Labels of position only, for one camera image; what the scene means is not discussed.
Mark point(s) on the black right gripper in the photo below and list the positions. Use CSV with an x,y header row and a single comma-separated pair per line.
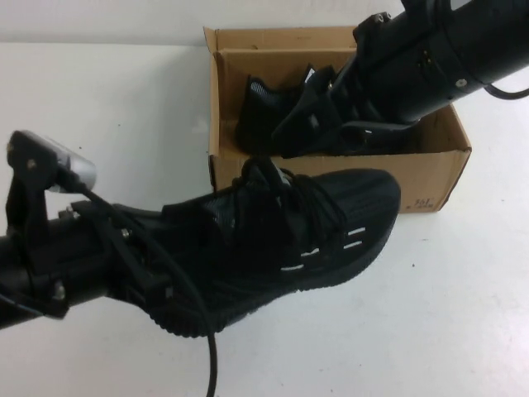
x,y
392,74

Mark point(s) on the black sneaker with white tag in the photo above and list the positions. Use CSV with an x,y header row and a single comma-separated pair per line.
x,y
256,107

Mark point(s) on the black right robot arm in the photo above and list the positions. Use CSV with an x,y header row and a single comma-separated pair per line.
x,y
487,49

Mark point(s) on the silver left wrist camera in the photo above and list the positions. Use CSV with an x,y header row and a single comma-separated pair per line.
x,y
78,169

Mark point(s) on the brown cardboard shoe box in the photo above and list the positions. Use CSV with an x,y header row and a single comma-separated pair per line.
x,y
434,173

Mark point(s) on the black sneaker with white stripes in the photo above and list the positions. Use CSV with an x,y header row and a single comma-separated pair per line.
x,y
351,198

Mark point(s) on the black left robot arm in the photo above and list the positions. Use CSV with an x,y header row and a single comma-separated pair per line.
x,y
12,281

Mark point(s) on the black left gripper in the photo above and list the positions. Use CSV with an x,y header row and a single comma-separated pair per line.
x,y
91,256

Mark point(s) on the black left camera bracket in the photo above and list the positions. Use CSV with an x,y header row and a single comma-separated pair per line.
x,y
29,198

